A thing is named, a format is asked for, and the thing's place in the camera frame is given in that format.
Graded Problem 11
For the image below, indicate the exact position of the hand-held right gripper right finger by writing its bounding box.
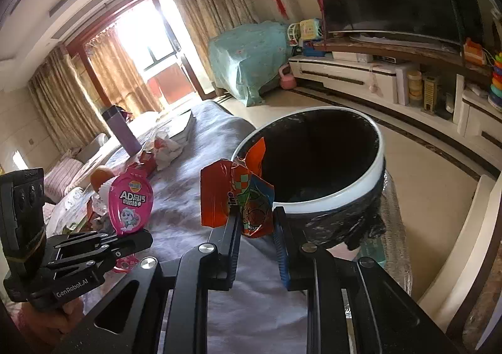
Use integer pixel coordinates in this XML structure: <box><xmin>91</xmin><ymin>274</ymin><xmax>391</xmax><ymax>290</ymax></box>
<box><xmin>272</xmin><ymin>206</ymin><xmax>460</xmax><ymax>354</ymax></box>

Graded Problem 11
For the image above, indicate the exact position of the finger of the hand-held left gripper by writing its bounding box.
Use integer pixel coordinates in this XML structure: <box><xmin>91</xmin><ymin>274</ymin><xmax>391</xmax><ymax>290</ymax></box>
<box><xmin>47</xmin><ymin>228</ymin><xmax>154</xmax><ymax>256</ymax></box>
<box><xmin>47</xmin><ymin>247</ymin><xmax>136</xmax><ymax>273</ymax></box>

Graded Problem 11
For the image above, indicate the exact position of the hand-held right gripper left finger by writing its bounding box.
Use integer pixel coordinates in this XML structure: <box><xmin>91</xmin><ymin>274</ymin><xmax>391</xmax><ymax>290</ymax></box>
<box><xmin>53</xmin><ymin>206</ymin><xmax>242</xmax><ymax>354</ymax></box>

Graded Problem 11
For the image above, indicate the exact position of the pink snack packet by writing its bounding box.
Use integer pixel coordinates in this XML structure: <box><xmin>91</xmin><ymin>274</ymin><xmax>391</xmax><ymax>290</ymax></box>
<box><xmin>108</xmin><ymin>166</ymin><xmax>155</xmax><ymax>273</ymax></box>

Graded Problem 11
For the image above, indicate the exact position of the orange snack wrapper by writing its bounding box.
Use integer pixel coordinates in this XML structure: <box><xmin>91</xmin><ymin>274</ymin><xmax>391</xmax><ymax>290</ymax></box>
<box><xmin>200</xmin><ymin>137</ymin><xmax>275</xmax><ymax>239</ymax></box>

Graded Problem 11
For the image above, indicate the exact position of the black white-rimmed bin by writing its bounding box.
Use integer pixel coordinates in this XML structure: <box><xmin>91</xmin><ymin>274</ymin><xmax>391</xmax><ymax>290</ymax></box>
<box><xmin>231</xmin><ymin>106</ymin><xmax>387</xmax><ymax>253</ymax></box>

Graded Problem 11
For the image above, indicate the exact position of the white tissue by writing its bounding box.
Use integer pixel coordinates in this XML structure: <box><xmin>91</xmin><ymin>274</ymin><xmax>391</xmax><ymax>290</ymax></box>
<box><xmin>151</xmin><ymin>132</ymin><xmax>185</xmax><ymax>171</ymax></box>

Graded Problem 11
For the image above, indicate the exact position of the person's left hand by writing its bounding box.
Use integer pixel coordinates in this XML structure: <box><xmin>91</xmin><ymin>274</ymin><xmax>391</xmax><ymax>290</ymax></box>
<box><xmin>18</xmin><ymin>295</ymin><xmax>85</xmax><ymax>345</ymax></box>

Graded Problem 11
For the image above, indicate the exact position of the floral cloth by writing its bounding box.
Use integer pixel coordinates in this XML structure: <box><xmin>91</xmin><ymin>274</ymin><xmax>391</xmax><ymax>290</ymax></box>
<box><xmin>47</xmin><ymin>189</ymin><xmax>111</xmax><ymax>238</ymax></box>

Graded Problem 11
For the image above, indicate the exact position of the pink striped cushion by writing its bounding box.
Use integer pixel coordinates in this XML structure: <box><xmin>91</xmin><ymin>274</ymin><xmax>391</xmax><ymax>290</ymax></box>
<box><xmin>43</xmin><ymin>158</ymin><xmax>85</xmax><ymax>202</ymax></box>

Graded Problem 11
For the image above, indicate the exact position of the orange fruit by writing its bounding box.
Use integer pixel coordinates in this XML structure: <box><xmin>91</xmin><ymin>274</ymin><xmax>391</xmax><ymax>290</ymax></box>
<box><xmin>90</xmin><ymin>166</ymin><xmax>115</xmax><ymax>192</ymax></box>

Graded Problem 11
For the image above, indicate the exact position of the red box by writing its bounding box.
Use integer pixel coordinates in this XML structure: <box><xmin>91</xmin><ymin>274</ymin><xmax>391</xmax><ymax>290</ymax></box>
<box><xmin>135</xmin><ymin>150</ymin><xmax>158</xmax><ymax>176</ymax></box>

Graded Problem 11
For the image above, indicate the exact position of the purple tumbler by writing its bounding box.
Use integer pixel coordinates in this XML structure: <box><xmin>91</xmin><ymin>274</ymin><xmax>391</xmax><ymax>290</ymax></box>
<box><xmin>101</xmin><ymin>105</ymin><xmax>142</xmax><ymax>156</ymax></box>

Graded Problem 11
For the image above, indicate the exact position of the plastic-wrapped stool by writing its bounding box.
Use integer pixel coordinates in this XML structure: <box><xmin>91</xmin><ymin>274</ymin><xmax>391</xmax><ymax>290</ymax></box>
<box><xmin>341</xmin><ymin>171</ymin><xmax>413</xmax><ymax>300</ymax></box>

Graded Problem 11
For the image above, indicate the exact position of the beige curtain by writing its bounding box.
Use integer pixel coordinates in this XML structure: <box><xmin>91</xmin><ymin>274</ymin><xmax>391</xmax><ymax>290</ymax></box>
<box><xmin>163</xmin><ymin>0</ymin><xmax>258</xmax><ymax>98</ymax></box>
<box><xmin>84</xmin><ymin>24</ymin><xmax>164</xmax><ymax>114</ymax></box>
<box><xmin>27</xmin><ymin>46</ymin><xmax>114</xmax><ymax>154</ymax></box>

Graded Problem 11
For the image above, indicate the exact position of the pink kettlebell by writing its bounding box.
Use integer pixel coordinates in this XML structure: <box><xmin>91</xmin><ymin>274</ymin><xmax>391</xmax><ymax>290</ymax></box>
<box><xmin>278</xmin><ymin>65</ymin><xmax>297</xmax><ymax>90</ymax></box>

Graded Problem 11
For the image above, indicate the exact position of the white wooden chair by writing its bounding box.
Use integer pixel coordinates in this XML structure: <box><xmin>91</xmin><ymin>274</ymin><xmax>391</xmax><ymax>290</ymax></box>
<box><xmin>418</xmin><ymin>174</ymin><xmax>502</xmax><ymax>335</ymax></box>

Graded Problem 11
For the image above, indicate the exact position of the teal covered furniture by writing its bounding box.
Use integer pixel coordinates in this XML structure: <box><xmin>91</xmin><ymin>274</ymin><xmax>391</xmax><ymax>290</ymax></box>
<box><xmin>208</xmin><ymin>20</ymin><xmax>295</xmax><ymax>107</ymax></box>

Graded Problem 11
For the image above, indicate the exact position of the white television cabinet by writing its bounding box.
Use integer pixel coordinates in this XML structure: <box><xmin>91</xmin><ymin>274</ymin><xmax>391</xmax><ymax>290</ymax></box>
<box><xmin>288</xmin><ymin>39</ymin><xmax>502</xmax><ymax>151</ymax></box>

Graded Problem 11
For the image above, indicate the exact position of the blue toy box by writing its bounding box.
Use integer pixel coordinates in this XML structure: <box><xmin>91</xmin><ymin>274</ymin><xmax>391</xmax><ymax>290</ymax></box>
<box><xmin>302</xmin><ymin>42</ymin><xmax>326</xmax><ymax>59</ymax></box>

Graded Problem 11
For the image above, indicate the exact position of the white flat box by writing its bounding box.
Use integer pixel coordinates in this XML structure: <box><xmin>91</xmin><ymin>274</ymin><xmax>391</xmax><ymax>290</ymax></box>
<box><xmin>333</xmin><ymin>51</ymin><xmax>373</xmax><ymax>63</ymax></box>

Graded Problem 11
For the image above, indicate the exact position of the yellow can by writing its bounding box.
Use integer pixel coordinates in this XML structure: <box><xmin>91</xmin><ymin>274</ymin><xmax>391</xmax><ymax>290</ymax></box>
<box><xmin>407</xmin><ymin>71</ymin><xmax>424</xmax><ymax>102</ymax></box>

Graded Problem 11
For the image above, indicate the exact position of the tower model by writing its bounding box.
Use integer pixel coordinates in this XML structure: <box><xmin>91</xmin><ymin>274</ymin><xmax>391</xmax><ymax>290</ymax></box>
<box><xmin>423</xmin><ymin>76</ymin><xmax>438</xmax><ymax>112</ymax></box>

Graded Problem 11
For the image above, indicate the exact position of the white basket toy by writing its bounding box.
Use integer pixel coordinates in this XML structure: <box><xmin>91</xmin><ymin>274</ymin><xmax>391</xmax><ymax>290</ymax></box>
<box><xmin>288</xmin><ymin>22</ymin><xmax>303</xmax><ymax>46</ymax></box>

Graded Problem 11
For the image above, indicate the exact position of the colourful toy board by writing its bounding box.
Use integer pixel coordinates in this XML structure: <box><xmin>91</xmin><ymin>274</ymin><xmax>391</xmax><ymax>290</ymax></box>
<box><xmin>300</xmin><ymin>19</ymin><xmax>324</xmax><ymax>41</ymax></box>

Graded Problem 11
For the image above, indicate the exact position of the orange toy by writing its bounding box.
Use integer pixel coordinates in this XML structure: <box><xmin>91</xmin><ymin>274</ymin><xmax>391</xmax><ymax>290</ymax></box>
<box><xmin>464</xmin><ymin>38</ymin><xmax>487</xmax><ymax>67</ymax></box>

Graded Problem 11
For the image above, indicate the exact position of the red-brown balcony door frame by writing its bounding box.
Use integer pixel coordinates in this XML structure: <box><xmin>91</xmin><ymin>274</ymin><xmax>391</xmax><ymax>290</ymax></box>
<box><xmin>65</xmin><ymin>0</ymin><xmax>213</xmax><ymax>108</ymax></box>

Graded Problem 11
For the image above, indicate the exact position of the colourful stacking ring toy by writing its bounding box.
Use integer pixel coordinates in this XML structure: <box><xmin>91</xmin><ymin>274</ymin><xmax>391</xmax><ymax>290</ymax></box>
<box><xmin>490</xmin><ymin>50</ymin><xmax>502</xmax><ymax>98</ymax></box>

